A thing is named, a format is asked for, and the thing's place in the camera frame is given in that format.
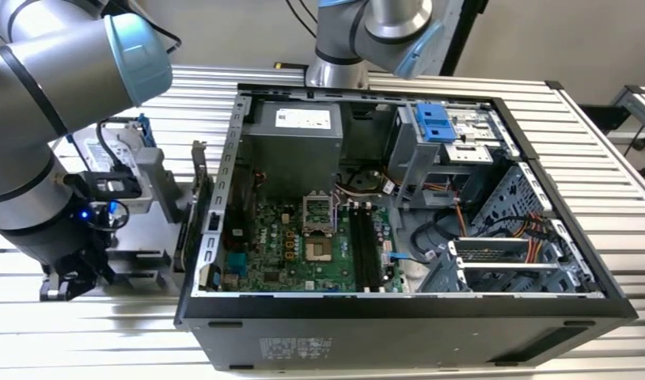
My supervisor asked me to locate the teal expansion slot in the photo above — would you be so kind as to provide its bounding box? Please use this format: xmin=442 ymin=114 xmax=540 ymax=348
xmin=227 ymin=253 xmax=250 ymax=277

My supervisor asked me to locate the black PC case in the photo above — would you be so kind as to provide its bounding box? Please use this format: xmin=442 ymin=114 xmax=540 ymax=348
xmin=174 ymin=81 xmax=640 ymax=373

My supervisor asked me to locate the black looped wire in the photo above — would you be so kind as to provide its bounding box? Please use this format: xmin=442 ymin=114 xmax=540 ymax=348
xmin=410 ymin=219 xmax=454 ymax=265

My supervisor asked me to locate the silver hard disk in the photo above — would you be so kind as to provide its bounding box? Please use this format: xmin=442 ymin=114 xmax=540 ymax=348
xmin=70 ymin=120 xmax=150 ymax=175

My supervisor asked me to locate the green motherboard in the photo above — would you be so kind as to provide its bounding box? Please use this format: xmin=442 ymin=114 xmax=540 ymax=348
xmin=219 ymin=196 xmax=408 ymax=294

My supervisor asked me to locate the metal socket cover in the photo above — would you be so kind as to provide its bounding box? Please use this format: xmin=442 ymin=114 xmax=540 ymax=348
xmin=302 ymin=191 xmax=338 ymax=235

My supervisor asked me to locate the grey parts rack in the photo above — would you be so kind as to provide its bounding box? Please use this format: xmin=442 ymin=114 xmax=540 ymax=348
xmin=39 ymin=146 xmax=216 ymax=298

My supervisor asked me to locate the black table bracket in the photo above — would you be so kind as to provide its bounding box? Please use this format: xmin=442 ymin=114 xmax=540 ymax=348
xmin=580 ymin=103 xmax=631 ymax=131

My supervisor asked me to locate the silver camera in black bracket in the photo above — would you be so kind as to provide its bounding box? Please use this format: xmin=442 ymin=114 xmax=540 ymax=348
xmin=82 ymin=169 xmax=144 ymax=200

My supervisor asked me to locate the aluminium side table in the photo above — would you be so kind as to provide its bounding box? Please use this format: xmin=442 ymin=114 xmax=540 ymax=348
xmin=607 ymin=84 xmax=645 ymax=139

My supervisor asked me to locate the thin orange wire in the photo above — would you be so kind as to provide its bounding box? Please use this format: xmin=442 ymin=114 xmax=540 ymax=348
xmin=455 ymin=199 xmax=470 ymax=239

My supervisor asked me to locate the blue drive bay latch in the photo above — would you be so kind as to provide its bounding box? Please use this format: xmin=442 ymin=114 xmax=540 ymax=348
xmin=415 ymin=102 xmax=456 ymax=145

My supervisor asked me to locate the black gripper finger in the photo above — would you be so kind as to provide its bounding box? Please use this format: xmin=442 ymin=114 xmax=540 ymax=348
xmin=87 ymin=241 xmax=118 ymax=286
xmin=39 ymin=271 xmax=99 ymax=302

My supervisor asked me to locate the thick black cable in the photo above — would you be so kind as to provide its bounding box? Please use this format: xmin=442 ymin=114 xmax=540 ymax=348
xmin=95 ymin=120 xmax=134 ymax=175

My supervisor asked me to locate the grey wire bundle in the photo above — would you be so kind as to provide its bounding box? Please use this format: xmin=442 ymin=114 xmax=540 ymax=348
xmin=334 ymin=182 xmax=384 ymax=200

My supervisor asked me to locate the black vertical post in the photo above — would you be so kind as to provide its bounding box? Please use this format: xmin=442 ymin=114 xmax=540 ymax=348
xmin=440 ymin=0 xmax=491 ymax=77

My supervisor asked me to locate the orange yellow wire bundle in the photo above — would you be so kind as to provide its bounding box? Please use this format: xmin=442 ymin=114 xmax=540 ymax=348
xmin=522 ymin=211 xmax=556 ymax=265

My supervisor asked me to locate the CPU socket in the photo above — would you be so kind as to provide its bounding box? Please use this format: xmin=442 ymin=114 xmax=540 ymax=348
xmin=303 ymin=233 xmax=338 ymax=264

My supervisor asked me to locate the grey metal drive cage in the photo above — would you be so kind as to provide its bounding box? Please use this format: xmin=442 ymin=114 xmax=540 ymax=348
xmin=388 ymin=101 xmax=516 ymax=209

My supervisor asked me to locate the grey power supply unit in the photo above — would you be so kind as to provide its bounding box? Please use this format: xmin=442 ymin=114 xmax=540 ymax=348
xmin=242 ymin=101 xmax=346 ymax=201

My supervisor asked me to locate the metal disk bay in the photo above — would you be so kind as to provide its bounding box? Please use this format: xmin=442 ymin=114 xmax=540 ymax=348
xmin=419 ymin=236 xmax=592 ymax=295

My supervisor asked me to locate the round CPU cooler fan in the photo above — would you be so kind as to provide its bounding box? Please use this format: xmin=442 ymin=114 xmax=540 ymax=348
xmin=348 ymin=168 xmax=390 ymax=193

